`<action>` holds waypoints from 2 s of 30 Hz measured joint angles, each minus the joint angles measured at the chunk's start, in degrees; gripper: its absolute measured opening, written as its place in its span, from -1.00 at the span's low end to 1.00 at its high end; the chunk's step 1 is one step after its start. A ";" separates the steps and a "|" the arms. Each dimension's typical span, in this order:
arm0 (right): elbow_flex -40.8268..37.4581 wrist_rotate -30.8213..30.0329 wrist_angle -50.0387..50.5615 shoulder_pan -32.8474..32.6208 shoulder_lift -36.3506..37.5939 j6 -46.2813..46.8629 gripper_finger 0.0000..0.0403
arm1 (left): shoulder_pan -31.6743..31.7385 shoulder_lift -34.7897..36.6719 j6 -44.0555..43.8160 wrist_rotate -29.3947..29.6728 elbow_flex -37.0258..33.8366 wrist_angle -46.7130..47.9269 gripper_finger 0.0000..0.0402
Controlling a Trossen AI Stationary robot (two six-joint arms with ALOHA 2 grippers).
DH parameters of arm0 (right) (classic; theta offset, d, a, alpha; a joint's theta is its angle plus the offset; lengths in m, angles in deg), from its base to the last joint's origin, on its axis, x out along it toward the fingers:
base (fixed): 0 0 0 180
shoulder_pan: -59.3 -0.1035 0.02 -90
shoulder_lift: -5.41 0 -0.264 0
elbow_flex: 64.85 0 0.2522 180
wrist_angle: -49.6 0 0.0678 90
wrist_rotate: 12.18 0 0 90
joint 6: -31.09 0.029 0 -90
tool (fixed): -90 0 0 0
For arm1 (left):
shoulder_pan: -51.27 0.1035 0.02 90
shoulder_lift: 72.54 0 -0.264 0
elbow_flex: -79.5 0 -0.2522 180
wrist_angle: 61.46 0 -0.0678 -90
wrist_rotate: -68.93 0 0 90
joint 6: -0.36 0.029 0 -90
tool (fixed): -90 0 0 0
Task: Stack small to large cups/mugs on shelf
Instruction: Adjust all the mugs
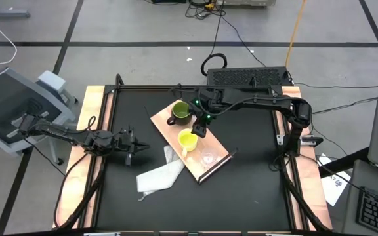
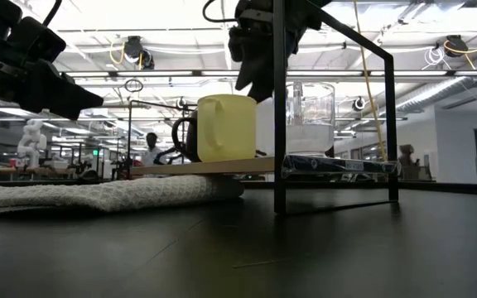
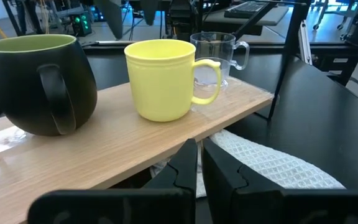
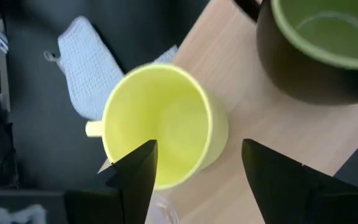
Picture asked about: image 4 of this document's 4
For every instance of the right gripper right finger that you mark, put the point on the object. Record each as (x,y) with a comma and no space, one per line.
(278,186)

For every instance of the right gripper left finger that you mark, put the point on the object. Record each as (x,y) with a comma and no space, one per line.
(135,174)

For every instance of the clear plastic cup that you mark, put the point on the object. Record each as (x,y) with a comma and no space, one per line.
(163,211)

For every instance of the light wooden board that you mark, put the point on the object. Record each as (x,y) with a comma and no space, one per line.
(259,124)

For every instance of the yellow mug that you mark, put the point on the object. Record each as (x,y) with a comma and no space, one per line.
(154,109)

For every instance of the black mug green inside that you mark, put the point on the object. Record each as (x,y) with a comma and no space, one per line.
(291,77)

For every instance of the white waffle cloth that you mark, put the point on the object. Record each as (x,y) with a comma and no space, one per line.
(85,68)

